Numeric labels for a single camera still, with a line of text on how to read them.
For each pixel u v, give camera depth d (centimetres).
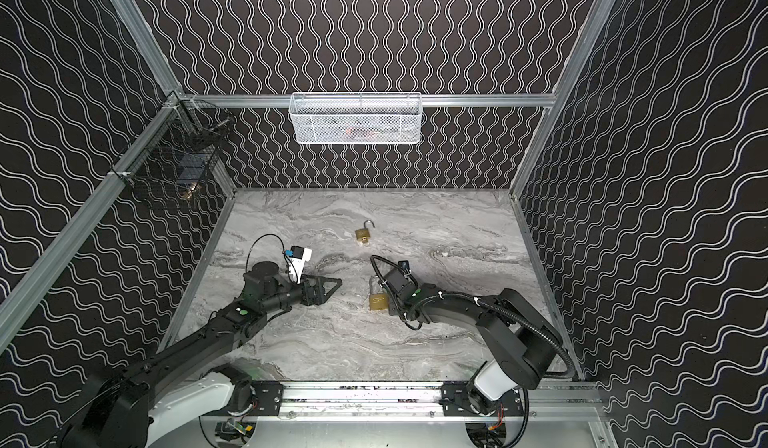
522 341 44
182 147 98
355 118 61
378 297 93
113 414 40
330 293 73
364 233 107
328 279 75
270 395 76
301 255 74
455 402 73
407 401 76
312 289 69
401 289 70
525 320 42
